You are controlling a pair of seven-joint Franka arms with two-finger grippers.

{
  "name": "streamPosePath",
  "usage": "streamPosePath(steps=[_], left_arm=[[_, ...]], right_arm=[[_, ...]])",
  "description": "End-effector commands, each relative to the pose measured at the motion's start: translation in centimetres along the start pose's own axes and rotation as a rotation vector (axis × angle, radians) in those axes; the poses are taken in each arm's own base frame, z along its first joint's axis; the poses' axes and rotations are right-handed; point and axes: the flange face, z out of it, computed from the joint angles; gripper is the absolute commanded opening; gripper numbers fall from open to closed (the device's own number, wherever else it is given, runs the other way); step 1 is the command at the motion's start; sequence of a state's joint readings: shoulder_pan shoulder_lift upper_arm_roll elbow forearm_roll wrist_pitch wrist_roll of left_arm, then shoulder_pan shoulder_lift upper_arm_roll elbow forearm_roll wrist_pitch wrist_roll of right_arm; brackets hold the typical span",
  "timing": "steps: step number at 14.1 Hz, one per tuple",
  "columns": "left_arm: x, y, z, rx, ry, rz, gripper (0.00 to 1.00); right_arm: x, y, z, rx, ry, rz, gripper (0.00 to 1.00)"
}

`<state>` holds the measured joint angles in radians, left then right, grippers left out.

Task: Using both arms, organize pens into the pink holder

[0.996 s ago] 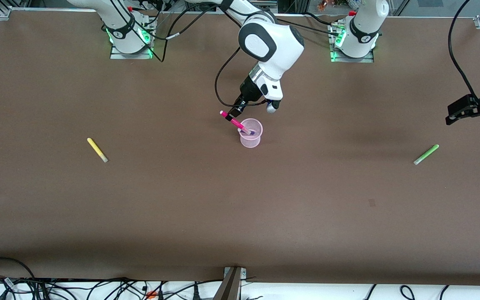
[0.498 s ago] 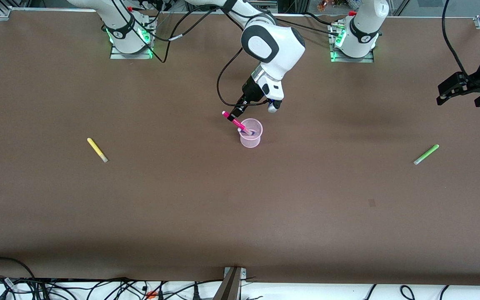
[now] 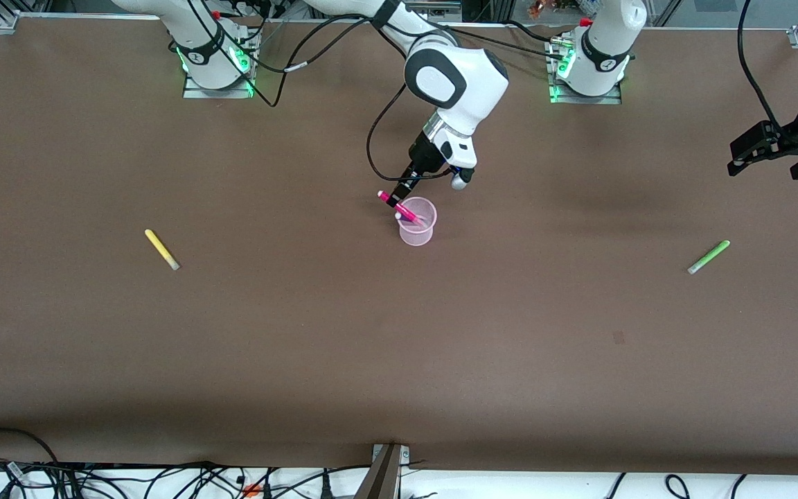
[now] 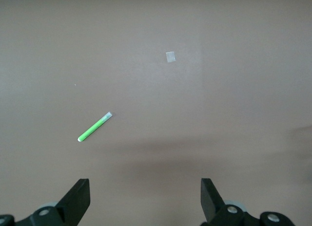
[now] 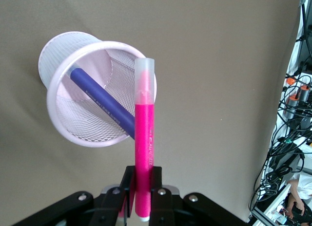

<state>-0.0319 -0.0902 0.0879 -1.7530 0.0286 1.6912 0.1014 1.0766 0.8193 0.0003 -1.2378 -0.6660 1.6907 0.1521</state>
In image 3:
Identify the pink pen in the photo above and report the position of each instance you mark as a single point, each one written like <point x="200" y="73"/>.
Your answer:
<point x="388" y="197"/>

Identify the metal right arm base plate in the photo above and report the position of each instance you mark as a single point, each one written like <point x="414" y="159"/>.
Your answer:
<point x="194" y="93"/>

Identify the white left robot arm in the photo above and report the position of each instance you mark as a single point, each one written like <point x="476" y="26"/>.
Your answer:
<point x="603" y="41"/>

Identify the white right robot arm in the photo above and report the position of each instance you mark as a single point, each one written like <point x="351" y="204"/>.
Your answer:
<point x="461" y="76"/>

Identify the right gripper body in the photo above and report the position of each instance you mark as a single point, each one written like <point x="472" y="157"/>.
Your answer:
<point x="421" y="158"/>

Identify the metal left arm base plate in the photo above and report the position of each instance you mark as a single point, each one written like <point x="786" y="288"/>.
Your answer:
<point x="610" y="100"/>

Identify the purple pen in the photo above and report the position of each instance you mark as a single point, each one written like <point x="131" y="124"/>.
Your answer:
<point x="398" y="216"/>

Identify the orange background object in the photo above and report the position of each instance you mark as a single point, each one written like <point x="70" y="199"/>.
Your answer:
<point x="537" y="8"/>

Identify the yellow pen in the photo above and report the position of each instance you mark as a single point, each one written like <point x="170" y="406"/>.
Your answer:
<point x="161" y="249"/>

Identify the metal table edge bracket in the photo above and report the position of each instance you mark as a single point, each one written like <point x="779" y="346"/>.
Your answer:
<point x="385" y="478"/>

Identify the pink translucent pen holder cup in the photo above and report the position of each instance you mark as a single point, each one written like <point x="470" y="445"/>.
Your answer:
<point x="417" y="237"/>

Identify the green pen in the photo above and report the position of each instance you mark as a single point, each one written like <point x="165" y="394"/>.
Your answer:
<point x="711" y="255"/>

